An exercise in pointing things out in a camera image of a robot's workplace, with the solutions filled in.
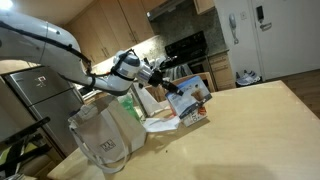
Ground wooden base cabinet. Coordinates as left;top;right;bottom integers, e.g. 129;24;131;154
208;49;236;92

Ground blue drink mix box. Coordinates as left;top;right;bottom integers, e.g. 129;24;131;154
164;75;213;120

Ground grey wall phone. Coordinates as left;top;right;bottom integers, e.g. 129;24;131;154
228;13;240;45

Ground black kitchen stove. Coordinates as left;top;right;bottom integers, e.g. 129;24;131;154
159;30;212;84

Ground light wooden cabinets above fridge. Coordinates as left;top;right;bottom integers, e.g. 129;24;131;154
0;59;41;75

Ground black tripod stand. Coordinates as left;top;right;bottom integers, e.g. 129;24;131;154
0;116;53;178

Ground steel range hood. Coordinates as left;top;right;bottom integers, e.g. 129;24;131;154
146;0;194;23

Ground beige canvas tote bag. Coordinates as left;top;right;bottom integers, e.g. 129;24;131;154
68;94;148;174

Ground black door lock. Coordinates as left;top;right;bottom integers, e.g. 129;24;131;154
255;5;265;22

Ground white blue sneaker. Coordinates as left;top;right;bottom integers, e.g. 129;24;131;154
235;71;254;87
248;69;262;83

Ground wooden chair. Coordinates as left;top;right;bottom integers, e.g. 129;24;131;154
173;71;216;94
146;85;168;103

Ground silver door handle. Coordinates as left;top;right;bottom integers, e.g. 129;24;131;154
259;22;273;33

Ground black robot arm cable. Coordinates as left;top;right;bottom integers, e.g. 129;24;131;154
0;20;138;86

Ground light wooden wall cabinet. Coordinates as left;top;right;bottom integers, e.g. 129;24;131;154
193;0;216;15

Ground white paper sheet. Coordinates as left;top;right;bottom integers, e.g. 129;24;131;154
143;114;181;134

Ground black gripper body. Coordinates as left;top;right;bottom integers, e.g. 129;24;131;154
148;69;166;88

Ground yellow green cloth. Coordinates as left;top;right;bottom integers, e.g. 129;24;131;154
0;141;38;168

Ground stainless steel refrigerator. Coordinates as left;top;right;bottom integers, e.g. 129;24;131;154
1;66;86;158

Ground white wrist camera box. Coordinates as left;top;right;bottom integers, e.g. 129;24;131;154
144;57;161;72

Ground white door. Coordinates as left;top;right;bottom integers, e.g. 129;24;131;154
248;0;320;81

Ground striped dish towel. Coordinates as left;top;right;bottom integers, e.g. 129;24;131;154
166;64;194;82

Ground green clear plastic packet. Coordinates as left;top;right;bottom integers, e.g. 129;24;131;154
118;93;143;124

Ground silver metal pole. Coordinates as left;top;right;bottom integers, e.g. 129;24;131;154
131;87;149;119

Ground light wooden wall cabinets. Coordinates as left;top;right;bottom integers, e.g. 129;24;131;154
64;0;158;69

